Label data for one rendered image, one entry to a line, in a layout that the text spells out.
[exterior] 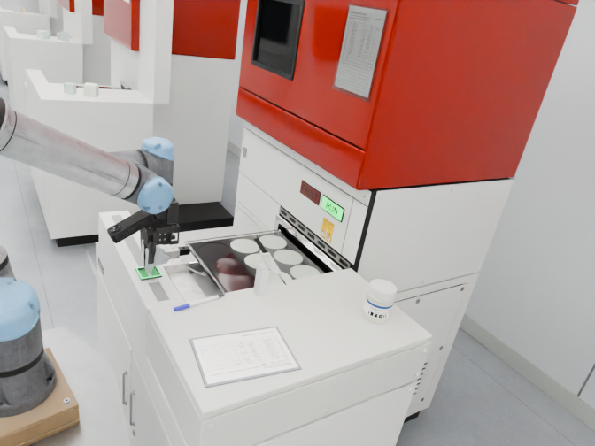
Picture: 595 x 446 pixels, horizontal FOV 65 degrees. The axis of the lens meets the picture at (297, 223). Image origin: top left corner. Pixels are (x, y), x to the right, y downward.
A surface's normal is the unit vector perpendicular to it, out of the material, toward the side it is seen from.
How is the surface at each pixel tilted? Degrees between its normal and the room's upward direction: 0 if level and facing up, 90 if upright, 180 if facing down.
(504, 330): 90
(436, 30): 90
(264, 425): 90
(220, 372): 0
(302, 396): 90
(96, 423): 0
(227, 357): 0
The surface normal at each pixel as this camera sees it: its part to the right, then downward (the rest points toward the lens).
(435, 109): 0.52, 0.44
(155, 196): 0.69, 0.42
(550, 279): -0.84, 0.11
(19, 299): 0.25, -0.82
